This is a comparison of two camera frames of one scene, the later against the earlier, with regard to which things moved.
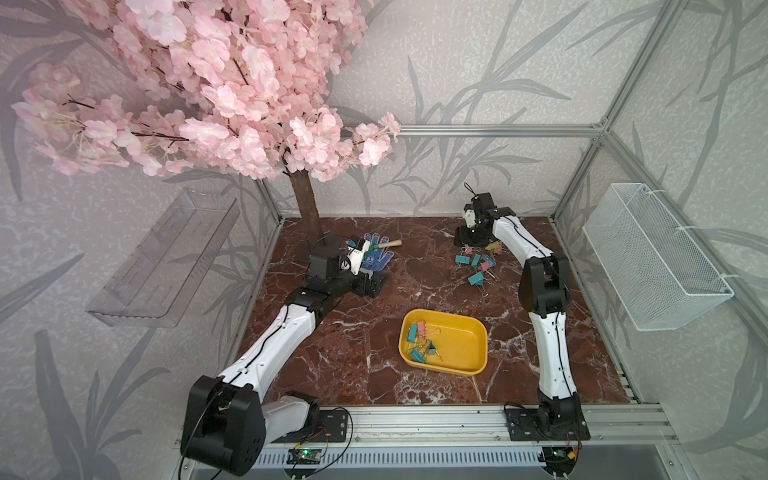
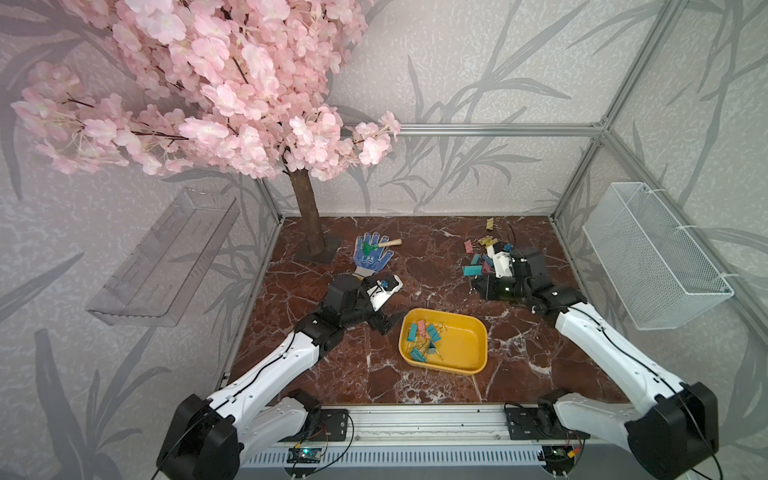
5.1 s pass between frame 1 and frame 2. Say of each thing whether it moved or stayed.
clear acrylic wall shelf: stayed
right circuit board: stayed
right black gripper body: moved
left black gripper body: moved
